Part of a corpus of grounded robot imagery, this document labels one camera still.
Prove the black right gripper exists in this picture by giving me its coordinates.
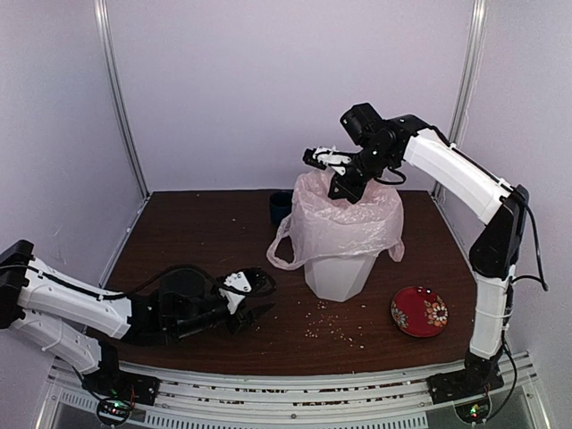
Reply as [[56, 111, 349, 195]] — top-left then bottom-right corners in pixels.
[[328, 142, 395, 203]]

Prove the translucent pink plastic bag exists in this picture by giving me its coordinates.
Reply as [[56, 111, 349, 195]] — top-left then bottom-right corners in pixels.
[[266, 171, 405, 271]]

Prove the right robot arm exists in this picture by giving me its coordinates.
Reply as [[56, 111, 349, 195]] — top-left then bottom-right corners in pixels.
[[329, 103, 528, 403]]

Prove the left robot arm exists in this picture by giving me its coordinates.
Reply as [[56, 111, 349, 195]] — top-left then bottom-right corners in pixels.
[[1, 240, 276, 415]]

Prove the white faceted trash bin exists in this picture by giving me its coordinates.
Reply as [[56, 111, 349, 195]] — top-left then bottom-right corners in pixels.
[[304, 255, 376, 302]]

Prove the dark blue enamel mug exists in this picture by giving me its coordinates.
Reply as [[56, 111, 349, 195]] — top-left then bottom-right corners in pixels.
[[269, 190, 293, 226]]

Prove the red floral plate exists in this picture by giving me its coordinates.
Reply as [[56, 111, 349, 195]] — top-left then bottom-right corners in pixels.
[[390, 287, 449, 339]]

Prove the left base circuit board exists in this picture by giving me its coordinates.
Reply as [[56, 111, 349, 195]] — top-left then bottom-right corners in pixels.
[[96, 398, 133, 425]]

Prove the base circuit board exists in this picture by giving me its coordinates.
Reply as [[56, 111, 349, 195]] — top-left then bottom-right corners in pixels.
[[455, 398, 492, 424], [96, 398, 133, 425]]

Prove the right base circuit board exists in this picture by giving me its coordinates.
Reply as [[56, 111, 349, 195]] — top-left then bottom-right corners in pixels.
[[455, 398, 492, 424]]

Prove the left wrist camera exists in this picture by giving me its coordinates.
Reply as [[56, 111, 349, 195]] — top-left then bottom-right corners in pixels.
[[216, 267, 277, 315]]

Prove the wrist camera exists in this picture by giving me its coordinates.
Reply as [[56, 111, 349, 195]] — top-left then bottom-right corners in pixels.
[[216, 267, 277, 315], [302, 147, 353, 176]]

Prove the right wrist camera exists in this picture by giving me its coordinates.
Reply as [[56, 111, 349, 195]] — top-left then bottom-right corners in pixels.
[[302, 147, 353, 176]]

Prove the aluminium corner post right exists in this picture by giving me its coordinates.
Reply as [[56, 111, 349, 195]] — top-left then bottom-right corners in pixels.
[[431, 0, 488, 200]]

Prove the aluminium corner post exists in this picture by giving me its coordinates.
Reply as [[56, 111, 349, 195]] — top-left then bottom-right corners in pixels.
[[431, 0, 488, 200], [94, 0, 150, 199]]

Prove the aluminium front rail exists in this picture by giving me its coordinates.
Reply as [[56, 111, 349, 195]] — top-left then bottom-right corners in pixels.
[[33, 352, 551, 428]]

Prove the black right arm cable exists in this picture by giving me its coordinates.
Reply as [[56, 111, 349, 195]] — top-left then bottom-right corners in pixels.
[[374, 167, 549, 403]]

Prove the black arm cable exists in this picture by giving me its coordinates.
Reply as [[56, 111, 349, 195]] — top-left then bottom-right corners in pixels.
[[0, 263, 278, 300], [374, 167, 549, 403]]

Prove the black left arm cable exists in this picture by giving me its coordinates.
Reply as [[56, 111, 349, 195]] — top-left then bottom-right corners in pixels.
[[0, 263, 278, 300]]

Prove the aluminium corner post left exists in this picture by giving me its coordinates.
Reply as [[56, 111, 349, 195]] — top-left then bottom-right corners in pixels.
[[94, 0, 150, 199]]

